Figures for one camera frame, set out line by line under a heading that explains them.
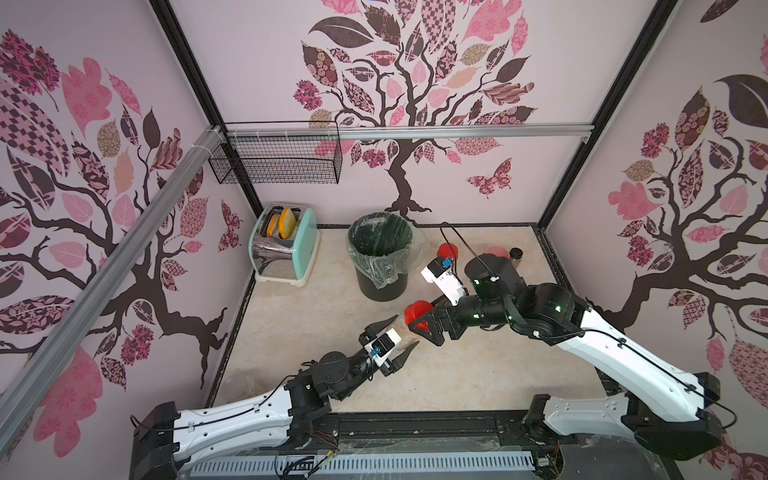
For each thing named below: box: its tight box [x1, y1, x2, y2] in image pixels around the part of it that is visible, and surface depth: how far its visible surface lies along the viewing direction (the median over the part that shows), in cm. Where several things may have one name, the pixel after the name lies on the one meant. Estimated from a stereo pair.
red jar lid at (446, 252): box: [437, 243, 459, 260], surface depth 100 cm
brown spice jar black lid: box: [509, 247, 523, 268], surface depth 102 cm
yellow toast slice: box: [279, 208, 297, 240], surface depth 96 cm
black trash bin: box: [348, 212, 413, 302], surface depth 92 cm
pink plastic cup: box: [486, 245, 509, 259], surface depth 102 cm
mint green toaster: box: [248, 203, 320, 287], surface depth 99 cm
